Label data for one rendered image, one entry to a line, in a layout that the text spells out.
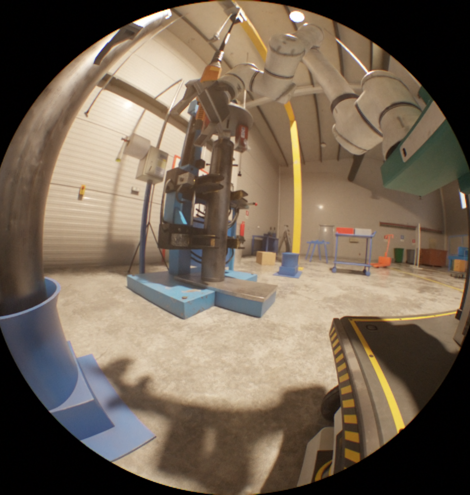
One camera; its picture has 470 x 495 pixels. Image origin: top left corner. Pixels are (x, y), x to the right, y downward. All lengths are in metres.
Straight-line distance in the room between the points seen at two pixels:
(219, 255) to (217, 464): 1.29
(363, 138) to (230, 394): 0.92
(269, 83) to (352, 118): 0.27
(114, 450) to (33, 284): 0.41
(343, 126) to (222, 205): 1.08
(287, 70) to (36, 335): 0.78
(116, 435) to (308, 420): 0.52
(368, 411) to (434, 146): 0.37
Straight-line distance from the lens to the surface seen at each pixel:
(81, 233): 2.83
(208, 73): 0.70
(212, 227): 1.33
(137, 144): 1.99
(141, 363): 0.73
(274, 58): 0.51
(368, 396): 0.25
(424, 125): 0.35
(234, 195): 1.61
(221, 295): 1.22
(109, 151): 3.20
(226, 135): 1.72
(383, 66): 6.24
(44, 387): 0.43
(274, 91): 0.56
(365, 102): 0.57
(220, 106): 0.51
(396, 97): 0.51
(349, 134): 0.62
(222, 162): 1.50
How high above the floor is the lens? 0.49
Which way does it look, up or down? 2 degrees down
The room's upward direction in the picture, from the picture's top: 4 degrees clockwise
